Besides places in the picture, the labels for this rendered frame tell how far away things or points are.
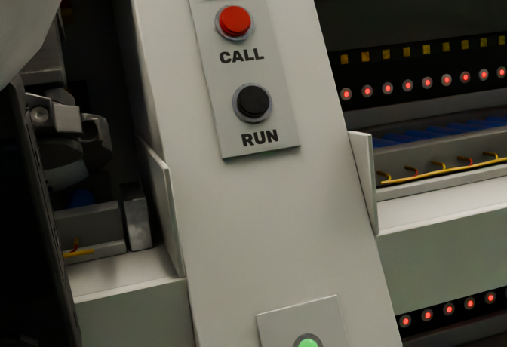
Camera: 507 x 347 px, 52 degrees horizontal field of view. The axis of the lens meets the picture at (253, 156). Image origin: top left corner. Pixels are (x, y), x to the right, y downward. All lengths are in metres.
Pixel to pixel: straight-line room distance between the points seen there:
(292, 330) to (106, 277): 0.09
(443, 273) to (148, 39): 0.19
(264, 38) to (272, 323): 0.14
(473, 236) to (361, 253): 0.07
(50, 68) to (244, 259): 0.12
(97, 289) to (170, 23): 0.13
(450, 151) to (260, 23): 0.17
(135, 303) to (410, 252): 0.14
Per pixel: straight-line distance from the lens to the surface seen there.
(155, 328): 0.25
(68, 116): 0.20
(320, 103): 0.27
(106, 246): 0.28
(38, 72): 0.20
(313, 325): 0.25
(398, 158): 0.36
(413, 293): 0.29
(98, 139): 0.22
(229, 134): 0.25
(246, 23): 0.27
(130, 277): 0.25
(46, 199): 0.18
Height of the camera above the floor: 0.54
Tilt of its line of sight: 11 degrees up
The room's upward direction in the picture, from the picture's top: 12 degrees counter-clockwise
